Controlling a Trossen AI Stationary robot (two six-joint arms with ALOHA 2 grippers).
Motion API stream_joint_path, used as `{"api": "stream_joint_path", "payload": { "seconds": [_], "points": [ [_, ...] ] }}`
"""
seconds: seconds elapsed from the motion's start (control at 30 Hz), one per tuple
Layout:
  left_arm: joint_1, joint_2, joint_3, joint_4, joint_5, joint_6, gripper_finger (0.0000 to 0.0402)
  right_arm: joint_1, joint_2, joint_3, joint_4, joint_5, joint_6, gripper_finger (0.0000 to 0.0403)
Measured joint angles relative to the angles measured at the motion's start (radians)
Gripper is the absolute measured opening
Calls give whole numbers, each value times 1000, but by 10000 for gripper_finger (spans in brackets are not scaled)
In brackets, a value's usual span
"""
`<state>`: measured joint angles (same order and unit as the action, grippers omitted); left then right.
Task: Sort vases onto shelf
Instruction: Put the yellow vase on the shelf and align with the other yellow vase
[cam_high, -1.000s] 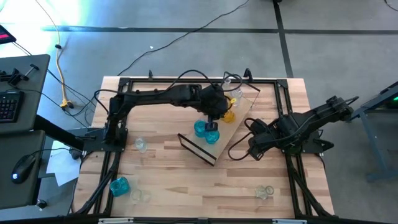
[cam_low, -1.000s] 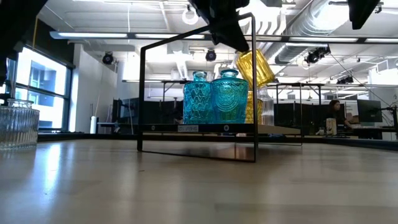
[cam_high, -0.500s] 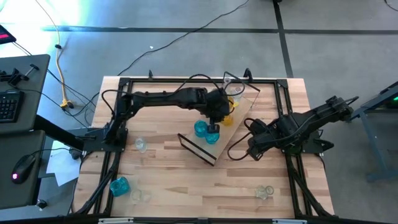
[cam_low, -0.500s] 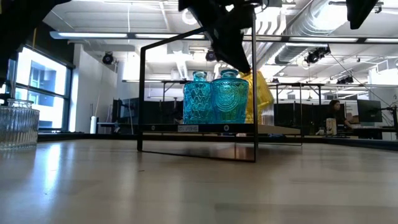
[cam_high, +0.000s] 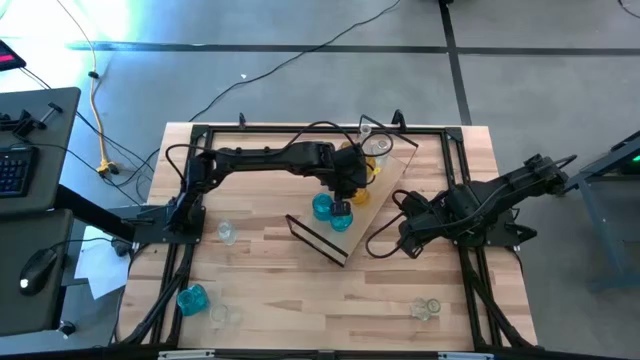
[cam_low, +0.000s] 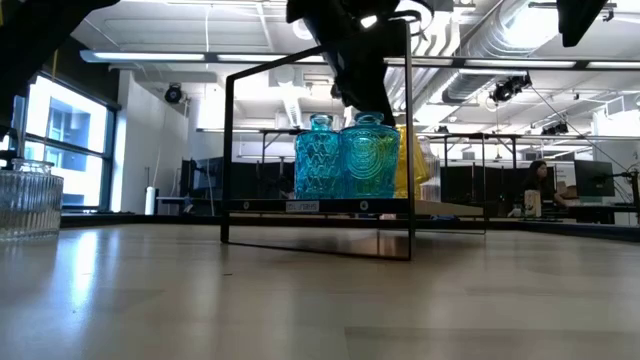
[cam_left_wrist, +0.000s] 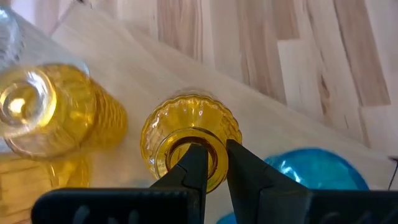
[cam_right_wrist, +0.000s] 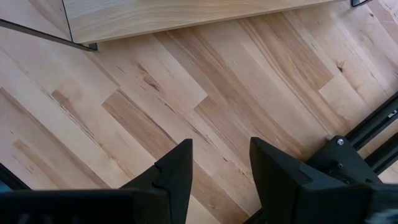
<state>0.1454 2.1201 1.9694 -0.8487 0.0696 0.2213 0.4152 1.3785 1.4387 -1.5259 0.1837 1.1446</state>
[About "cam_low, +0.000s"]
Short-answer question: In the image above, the black ceiling spotlight cluster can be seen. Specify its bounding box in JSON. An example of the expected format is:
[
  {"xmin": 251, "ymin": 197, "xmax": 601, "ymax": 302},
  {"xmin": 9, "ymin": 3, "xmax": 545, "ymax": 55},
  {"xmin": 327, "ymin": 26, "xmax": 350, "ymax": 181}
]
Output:
[{"xmin": 491, "ymin": 73, "xmax": 533, "ymax": 105}]

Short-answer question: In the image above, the large window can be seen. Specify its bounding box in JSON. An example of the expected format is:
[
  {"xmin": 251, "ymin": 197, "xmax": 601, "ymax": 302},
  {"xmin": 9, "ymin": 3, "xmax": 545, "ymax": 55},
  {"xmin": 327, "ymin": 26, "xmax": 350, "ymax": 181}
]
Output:
[{"xmin": 0, "ymin": 74, "xmax": 120, "ymax": 212}]

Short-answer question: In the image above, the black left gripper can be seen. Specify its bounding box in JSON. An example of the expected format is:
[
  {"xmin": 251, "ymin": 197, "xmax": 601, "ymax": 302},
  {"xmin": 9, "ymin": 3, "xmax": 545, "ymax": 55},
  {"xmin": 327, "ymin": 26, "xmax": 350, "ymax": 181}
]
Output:
[{"xmin": 285, "ymin": 0, "xmax": 436, "ymax": 126}]

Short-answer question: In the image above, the black background stand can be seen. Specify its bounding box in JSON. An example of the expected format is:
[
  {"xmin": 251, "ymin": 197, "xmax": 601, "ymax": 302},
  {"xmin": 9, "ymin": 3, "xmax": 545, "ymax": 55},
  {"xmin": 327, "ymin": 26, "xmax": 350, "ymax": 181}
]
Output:
[{"xmin": 619, "ymin": 168, "xmax": 640, "ymax": 226}]

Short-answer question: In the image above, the beige box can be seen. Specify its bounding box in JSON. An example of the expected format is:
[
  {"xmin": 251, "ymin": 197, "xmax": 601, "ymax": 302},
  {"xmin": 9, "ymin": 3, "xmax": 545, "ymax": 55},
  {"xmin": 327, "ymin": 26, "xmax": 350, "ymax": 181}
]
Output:
[{"xmin": 523, "ymin": 189, "xmax": 543, "ymax": 218}]

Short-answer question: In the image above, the white hanging ring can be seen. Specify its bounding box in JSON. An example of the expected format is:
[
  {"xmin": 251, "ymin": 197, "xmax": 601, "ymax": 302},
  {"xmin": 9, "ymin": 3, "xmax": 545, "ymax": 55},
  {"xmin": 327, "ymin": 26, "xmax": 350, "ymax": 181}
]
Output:
[{"xmin": 292, "ymin": 18, "xmax": 315, "ymax": 41}]

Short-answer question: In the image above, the clear wide ribbed glass vase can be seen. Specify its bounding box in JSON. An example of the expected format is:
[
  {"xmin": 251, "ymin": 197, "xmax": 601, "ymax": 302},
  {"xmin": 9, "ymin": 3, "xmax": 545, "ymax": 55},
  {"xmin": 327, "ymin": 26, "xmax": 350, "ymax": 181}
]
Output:
[{"xmin": 0, "ymin": 157, "xmax": 65, "ymax": 242}]

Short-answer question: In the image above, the black metal table frame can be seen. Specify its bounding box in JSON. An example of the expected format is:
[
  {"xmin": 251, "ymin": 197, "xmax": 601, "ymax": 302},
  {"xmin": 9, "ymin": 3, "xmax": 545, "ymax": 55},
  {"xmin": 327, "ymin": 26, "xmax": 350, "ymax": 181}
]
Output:
[{"xmin": 59, "ymin": 212, "xmax": 640, "ymax": 244}]

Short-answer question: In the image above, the clear ribbed glass bottle vase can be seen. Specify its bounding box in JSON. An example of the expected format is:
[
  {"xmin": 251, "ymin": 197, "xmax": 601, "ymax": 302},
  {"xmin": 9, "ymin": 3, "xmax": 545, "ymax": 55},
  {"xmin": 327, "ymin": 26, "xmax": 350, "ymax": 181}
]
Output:
[{"xmin": 422, "ymin": 135, "xmax": 442, "ymax": 202}]

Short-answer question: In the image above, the silver ventilation duct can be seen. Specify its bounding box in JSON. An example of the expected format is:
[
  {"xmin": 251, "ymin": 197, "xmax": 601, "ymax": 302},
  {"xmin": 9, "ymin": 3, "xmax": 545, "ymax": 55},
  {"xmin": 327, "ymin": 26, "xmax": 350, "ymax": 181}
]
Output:
[{"xmin": 442, "ymin": 0, "xmax": 554, "ymax": 104}]

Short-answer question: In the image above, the black computer monitor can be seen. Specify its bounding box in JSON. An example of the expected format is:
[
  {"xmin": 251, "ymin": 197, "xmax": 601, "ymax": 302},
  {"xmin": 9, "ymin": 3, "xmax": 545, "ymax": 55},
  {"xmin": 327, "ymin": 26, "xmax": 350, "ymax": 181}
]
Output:
[{"xmin": 573, "ymin": 159, "xmax": 616, "ymax": 198}]

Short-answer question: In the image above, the yellow glass vase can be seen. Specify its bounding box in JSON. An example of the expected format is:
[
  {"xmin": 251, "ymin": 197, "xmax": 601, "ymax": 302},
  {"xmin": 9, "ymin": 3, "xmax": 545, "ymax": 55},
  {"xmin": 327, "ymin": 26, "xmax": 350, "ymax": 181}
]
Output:
[{"xmin": 394, "ymin": 124, "xmax": 432, "ymax": 200}]

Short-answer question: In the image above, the blue diamond-pattern glass vase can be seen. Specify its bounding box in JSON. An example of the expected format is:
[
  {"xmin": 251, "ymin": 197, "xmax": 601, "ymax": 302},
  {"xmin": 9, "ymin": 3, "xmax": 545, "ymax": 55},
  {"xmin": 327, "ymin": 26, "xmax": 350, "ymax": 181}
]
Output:
[{"xmin": 293, "ymin": 113, "xmax": 346, "ymax": 201}]

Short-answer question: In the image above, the wooden shelf with black frame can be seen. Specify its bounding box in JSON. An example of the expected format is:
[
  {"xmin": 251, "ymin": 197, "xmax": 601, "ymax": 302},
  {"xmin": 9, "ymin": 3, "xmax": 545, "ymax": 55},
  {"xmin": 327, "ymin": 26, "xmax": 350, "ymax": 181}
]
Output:
[{"xmin": 220, "ymin": 19, "xmax": 487, "ymax": 262}]

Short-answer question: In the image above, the long ceiling light bar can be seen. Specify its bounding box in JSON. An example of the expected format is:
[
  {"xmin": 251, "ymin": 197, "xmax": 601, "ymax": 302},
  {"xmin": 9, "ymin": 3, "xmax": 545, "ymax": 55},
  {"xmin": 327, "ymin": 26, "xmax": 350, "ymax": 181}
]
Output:
[{"xmin": 79, "ymin": 48, "xmax": 640, "ymax": 71}]

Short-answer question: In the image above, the blue emblem-embossed glass vase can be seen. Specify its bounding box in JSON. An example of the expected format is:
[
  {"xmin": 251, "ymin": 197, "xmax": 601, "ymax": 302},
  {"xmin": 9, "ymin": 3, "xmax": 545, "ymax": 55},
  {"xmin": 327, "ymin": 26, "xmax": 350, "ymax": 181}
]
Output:
[{"xmin": 339, "ymin": 112, "xmax": 402, "ymax": 200}]

